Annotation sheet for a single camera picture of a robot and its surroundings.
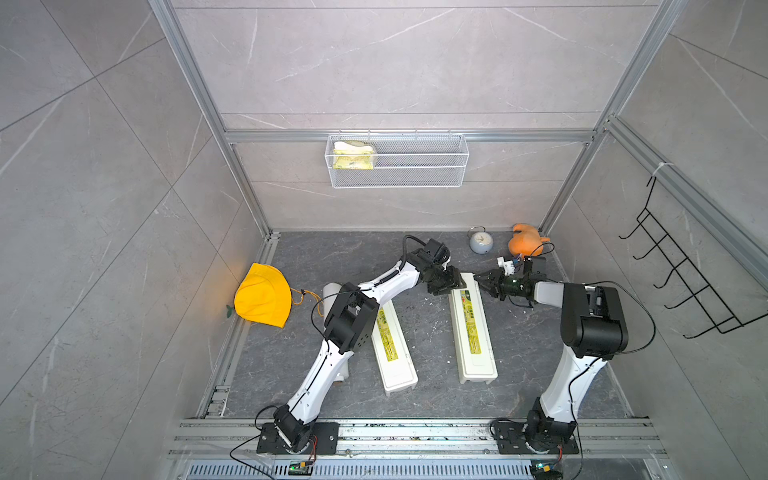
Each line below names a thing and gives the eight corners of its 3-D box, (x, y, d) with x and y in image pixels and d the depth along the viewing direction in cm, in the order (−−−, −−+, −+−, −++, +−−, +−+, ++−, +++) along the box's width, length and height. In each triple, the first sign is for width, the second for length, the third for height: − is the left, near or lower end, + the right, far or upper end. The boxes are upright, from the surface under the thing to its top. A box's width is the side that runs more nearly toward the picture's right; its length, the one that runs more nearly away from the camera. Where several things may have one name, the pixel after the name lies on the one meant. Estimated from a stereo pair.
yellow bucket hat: (226, 326, 96) (223, 323, 94) (249, 267, 111) (247, 263, 110) (286, 326, 96) (284, 323, 94) (300, 267, 111) (299, 263, 110)
